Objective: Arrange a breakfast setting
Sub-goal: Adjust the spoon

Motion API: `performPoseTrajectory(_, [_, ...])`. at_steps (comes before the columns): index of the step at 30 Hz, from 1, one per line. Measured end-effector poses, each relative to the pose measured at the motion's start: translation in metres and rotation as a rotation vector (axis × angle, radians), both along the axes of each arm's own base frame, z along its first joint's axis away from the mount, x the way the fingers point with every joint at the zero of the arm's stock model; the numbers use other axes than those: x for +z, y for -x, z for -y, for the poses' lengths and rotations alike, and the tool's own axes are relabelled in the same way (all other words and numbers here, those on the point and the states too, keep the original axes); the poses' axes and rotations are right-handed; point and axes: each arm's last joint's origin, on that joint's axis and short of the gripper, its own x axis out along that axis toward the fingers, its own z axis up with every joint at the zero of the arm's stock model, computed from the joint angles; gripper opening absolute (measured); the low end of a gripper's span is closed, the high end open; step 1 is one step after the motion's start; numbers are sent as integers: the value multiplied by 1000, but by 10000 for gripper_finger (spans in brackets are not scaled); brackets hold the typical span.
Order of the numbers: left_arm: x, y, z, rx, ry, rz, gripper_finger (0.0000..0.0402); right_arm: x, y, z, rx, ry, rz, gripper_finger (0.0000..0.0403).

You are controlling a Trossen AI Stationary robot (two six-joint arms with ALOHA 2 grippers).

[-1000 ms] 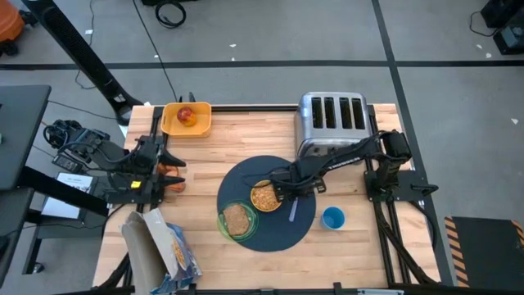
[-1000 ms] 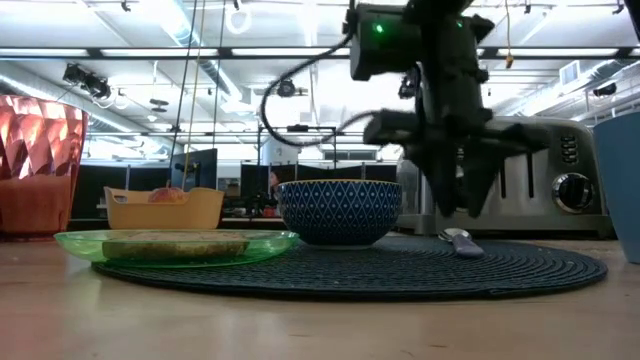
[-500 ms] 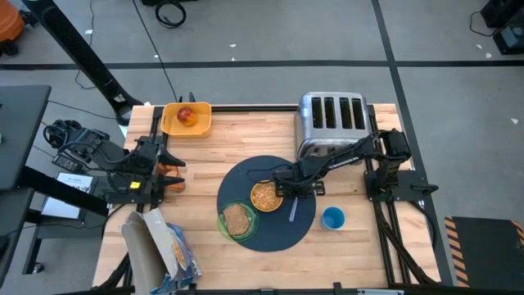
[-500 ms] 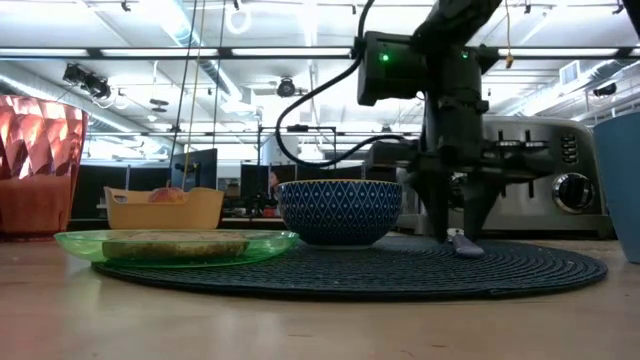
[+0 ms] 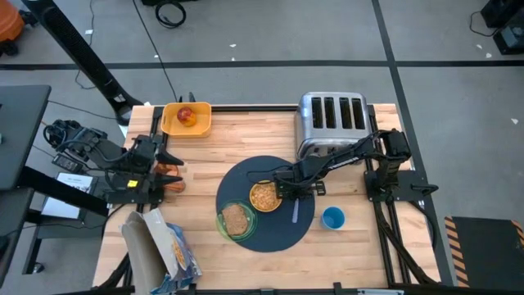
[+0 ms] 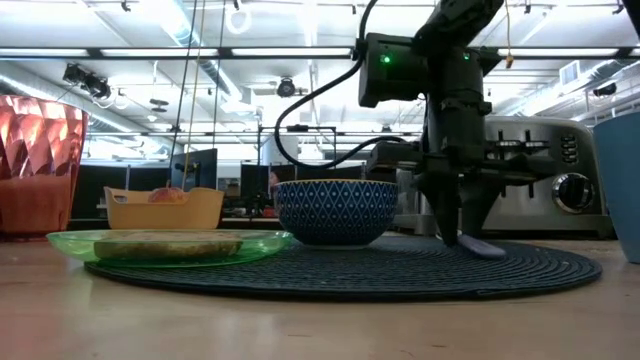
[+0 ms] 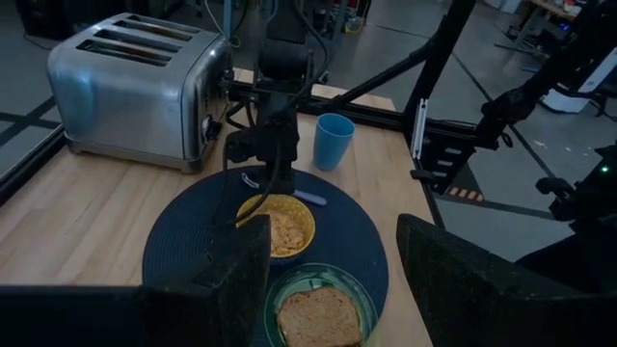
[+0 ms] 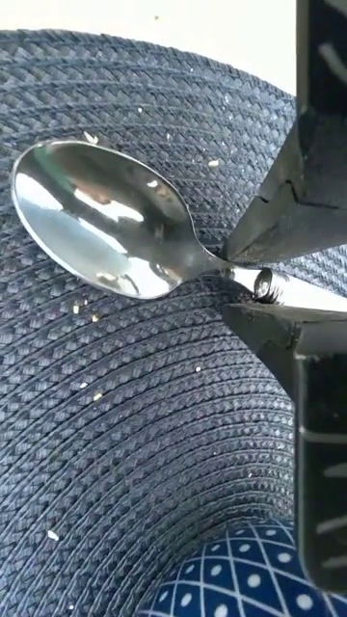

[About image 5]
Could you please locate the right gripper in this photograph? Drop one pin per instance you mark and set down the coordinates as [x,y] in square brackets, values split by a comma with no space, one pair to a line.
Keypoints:
[294,182]

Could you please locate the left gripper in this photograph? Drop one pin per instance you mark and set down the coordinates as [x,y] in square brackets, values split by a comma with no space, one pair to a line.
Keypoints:
[141,160]

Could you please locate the orange faceted tumbler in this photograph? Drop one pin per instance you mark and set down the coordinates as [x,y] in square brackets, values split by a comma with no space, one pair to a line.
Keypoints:
[176,188]

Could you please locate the blue bowl yellow patterned inside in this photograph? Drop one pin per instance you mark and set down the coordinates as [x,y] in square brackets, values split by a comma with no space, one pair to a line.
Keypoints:
[264,198]

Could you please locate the blue plastic cup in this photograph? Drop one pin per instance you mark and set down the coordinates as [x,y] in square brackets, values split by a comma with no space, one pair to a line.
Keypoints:
[332,218]

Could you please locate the red yellow apple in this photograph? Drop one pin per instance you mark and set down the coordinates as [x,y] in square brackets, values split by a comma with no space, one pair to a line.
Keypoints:
[186,116]

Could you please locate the green glass plate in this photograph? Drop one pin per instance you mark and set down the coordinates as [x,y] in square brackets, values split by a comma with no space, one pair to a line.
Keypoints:
[254,223]

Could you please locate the brown toast slice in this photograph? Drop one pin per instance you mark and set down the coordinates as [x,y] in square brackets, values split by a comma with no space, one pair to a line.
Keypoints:
[235,220]

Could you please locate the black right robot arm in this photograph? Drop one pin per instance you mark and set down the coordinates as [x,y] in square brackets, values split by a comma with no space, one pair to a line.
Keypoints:
[352,153]

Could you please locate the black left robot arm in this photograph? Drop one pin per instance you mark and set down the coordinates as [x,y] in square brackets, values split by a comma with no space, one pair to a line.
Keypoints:
[94,143]

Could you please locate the yellow plastic bin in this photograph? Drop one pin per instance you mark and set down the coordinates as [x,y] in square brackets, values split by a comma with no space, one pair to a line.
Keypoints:
[176,127]

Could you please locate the silver four-slot toaster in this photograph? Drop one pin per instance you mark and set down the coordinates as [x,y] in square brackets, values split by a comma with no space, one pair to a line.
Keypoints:
[327,139]

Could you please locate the round dark blue placemat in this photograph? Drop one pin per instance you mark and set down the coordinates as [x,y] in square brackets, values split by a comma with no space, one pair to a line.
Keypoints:
[270,233]

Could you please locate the black power adapter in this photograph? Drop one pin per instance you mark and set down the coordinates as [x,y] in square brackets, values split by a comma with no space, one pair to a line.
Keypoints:
[67,163]

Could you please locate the white paper sheet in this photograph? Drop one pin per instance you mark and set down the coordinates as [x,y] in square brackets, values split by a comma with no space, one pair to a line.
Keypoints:
[61,205]

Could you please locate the black slanted rig column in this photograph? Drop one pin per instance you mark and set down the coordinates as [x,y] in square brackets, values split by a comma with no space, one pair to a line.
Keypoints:
[82,53]

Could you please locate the black desk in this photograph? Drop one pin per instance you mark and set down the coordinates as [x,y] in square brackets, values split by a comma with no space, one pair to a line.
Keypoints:
[20,131]
[12,229]

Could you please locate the black hazard-striped floor mat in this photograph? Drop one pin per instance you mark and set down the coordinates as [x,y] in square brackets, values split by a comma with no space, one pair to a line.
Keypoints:
[487,254]

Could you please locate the orange bucket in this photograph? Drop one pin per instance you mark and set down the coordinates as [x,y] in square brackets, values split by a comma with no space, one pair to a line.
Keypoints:
[8,22]

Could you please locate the black equipment box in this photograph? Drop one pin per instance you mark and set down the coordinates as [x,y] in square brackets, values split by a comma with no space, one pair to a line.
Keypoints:
[503,12]
[509,41]

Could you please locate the black aluminium table frame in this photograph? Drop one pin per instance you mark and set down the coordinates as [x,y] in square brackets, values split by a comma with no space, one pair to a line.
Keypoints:
[245,108]

